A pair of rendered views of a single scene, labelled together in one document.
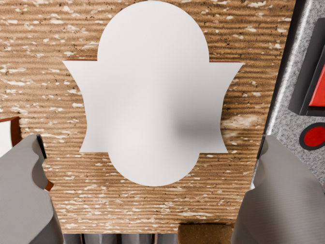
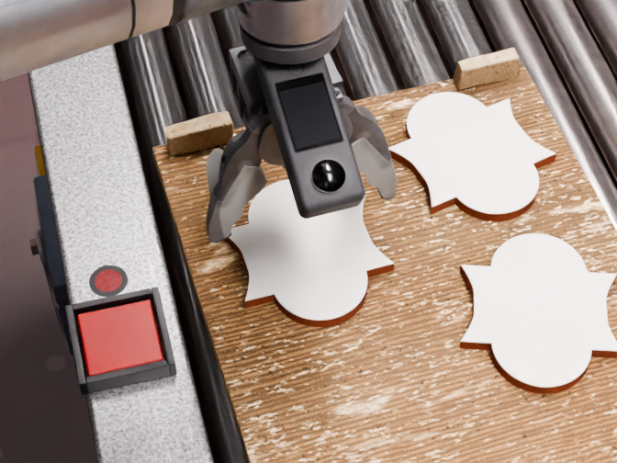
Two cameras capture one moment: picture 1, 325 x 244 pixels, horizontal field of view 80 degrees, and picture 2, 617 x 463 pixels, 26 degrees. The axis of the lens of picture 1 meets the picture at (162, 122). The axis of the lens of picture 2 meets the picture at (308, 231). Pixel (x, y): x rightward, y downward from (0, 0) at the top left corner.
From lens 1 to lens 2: 94 cm
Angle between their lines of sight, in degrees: 16
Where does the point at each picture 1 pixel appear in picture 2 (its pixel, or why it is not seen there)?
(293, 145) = (128, 265)
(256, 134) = (194, 256)
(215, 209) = (196, 170)
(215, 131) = (242, 244)
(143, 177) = not seen: hidden behind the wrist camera
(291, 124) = (145, 285)
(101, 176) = not seen: hidden behind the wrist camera
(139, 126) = (316, 231)
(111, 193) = not seen: hidden behind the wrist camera
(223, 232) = (181, 147)
